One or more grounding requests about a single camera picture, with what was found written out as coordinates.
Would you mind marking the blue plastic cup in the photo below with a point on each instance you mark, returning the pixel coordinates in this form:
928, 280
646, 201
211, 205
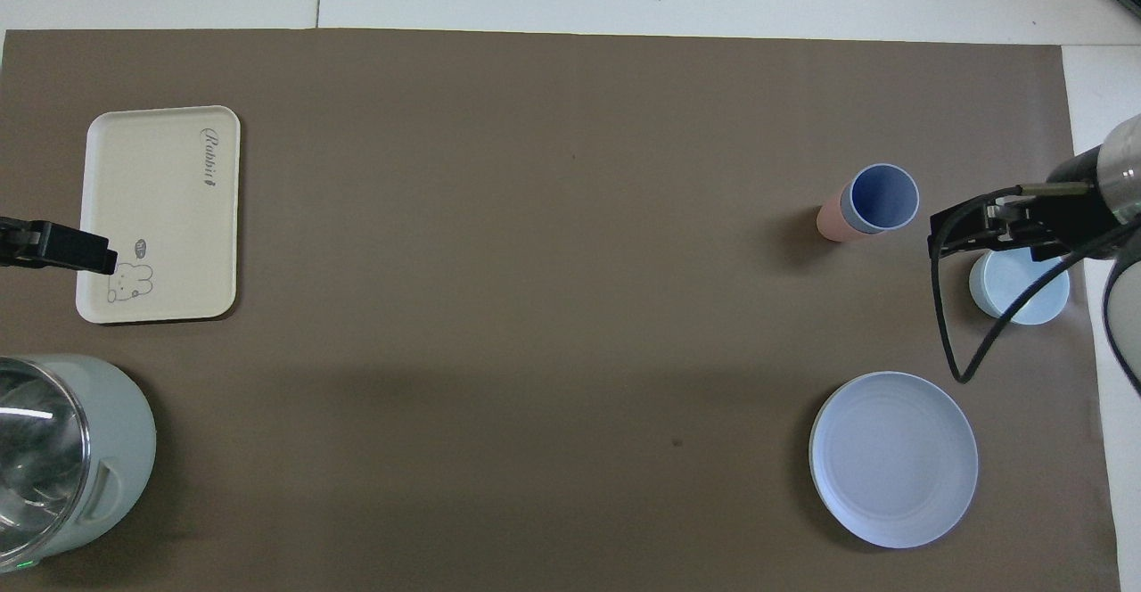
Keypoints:
882, 198

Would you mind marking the light blue bowl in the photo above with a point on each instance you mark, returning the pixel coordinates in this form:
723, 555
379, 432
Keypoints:
1025, 298

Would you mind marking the pink plastic cup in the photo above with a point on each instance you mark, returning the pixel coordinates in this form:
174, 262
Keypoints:
831, 220

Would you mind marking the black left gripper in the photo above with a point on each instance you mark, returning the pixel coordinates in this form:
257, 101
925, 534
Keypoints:
18, 242

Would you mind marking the brown table mat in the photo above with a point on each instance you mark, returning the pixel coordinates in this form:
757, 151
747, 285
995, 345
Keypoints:
535, 307

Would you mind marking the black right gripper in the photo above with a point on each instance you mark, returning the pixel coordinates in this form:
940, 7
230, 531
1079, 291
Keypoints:
1065, 217

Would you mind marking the pale blue round plate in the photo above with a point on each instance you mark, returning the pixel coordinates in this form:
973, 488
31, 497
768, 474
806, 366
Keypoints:
891, 458

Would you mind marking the glass pot lid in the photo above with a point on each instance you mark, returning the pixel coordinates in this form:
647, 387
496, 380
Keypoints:
36, 458

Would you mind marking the pale green cooking pot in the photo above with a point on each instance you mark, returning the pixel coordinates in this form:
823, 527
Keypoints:
120, 431

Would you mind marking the cream rabbit print tray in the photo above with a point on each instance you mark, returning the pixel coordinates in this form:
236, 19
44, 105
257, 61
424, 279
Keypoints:
160, 217

